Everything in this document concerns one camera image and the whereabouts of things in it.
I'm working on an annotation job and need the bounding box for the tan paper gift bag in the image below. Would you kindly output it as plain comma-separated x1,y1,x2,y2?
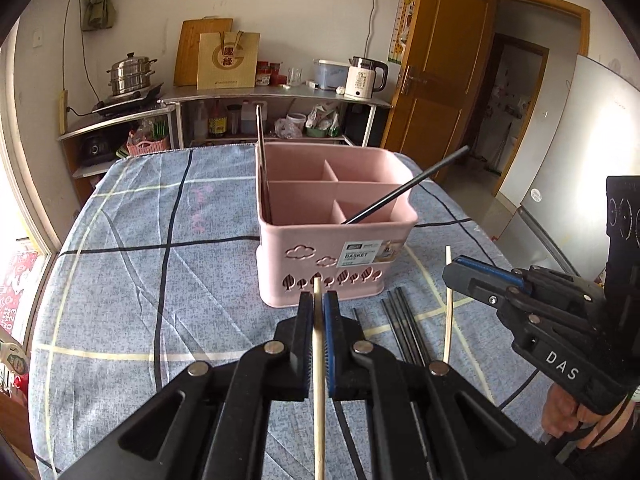
196,31,261,91

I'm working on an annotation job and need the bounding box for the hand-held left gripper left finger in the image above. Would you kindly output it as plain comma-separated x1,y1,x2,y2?
57,292,316,480

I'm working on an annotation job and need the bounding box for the wooden cutting board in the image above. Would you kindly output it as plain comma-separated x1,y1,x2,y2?
173,18,234,87

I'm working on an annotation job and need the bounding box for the clear plastic storage box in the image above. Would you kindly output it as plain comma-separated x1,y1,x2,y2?
313,58,351,90

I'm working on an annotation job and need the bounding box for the pink utensil basket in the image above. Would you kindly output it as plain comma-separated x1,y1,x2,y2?
254,142,419,308

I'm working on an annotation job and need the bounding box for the dark liquid plastic jug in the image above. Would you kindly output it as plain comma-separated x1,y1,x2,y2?
241,101,268,136

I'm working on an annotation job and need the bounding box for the low metal shelf stand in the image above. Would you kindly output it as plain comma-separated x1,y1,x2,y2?
56,102,177,206

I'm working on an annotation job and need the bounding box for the long metal shelf table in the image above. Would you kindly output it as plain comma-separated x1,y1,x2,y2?
159,82,393,150

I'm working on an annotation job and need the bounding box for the wooden door frame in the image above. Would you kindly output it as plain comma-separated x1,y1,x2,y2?
492,0,592,196

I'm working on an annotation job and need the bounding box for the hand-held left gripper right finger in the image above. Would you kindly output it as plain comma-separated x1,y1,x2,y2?
322,291,576,480

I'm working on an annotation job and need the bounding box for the black induction cooker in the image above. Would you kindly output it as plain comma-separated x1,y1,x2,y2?
91,82,165,115

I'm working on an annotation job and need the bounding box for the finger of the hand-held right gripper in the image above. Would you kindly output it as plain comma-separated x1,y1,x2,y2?
442,262,511,306
452,255,531,291

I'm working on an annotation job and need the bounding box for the person's right forearm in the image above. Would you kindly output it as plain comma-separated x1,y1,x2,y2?
570,400,640,480

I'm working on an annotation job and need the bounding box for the crumpled plastic bag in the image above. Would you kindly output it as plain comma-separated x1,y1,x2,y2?
274,117,303,139

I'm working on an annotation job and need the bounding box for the silver refrigerator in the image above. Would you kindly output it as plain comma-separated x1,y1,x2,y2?
495,54,640,281

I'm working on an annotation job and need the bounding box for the soy sauce bottle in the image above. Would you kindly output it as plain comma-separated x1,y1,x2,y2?
208,100,227,138

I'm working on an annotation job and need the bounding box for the white electric kettle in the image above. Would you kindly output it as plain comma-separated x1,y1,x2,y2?
344,56,390,101

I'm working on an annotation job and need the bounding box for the small pink woven basket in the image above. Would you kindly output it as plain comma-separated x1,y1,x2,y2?
126,137,170,157

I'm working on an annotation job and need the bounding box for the black kitchen appliance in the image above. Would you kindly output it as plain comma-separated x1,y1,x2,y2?
80,132,113,167

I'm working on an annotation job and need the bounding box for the red printed packaging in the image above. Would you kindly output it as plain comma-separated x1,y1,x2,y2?
0,251,40,331

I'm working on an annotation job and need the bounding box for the steel steamer pot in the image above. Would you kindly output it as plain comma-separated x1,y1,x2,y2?
106,51,158,97

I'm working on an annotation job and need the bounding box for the person's right hand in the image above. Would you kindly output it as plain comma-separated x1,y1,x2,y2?
542,385,607,442

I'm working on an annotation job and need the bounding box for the wooden door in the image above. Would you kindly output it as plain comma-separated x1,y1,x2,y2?
386,0,498,186

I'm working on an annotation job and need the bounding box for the wooden chopstick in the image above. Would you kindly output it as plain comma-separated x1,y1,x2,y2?
314,277,326,480
443,246,453,364

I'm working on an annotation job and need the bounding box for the green bowl with packets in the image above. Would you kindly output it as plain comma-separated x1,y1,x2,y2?
306,102,343,138

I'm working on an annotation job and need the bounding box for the giraffe height chart poster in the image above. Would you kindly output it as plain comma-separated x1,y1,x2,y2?
388,0,418,65

